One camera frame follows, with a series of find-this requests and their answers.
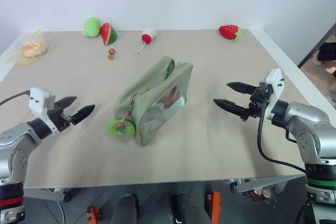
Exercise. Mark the beige table cloth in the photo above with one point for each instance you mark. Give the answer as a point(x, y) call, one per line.
point(147, 155)

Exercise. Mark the grey left table bracket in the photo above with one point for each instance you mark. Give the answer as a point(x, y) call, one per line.
point(44, 194)

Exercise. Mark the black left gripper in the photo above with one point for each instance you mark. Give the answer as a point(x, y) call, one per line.
point(60, 118)

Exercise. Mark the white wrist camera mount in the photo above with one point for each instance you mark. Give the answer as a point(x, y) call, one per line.
point(274, 87)
point(39, 103)

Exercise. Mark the orange black clamp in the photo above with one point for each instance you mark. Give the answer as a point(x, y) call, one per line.
point(214, 204)
point(93, 213)

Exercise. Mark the green mesh pouch bag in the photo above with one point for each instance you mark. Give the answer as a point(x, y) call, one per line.
point(153, 98)

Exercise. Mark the green plush zipper charm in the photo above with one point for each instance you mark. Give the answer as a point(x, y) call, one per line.
point(120, 127)

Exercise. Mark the bagged bread bun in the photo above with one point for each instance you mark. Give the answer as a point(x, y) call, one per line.
point(30, 48)

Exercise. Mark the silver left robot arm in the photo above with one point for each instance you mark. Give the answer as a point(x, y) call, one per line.
point(15, 145)

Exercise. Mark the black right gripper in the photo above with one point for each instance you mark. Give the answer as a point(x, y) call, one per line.
point(256, 103)

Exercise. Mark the plush watermelon slice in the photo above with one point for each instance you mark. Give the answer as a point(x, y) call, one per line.
point(107, 33)

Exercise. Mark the dark rounded robot leg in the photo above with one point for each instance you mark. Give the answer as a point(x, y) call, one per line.
point(193, 209)

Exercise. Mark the plush red strawberry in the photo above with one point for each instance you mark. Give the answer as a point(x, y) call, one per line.
point(229, 32)

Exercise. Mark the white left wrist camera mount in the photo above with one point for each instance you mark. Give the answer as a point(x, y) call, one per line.
point(39, 103)

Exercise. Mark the green plush pea pod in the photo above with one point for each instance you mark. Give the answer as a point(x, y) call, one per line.
point(90, 26)

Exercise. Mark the grey table bracket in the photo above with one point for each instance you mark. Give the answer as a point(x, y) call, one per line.
point(44, 194)
point(262, 183)

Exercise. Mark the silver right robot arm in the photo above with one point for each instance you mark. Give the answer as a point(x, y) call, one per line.
point(308, 134)

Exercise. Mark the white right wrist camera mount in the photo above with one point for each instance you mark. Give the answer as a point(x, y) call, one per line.
point(274, 87)

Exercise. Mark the person in dark clothes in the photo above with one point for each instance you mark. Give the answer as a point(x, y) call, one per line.
point(326, 53)

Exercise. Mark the small doll figurine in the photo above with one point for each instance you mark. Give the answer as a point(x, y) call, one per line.
point(111, 54)

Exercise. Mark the grey right table bracket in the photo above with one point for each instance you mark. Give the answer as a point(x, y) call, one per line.
point(262, 183)

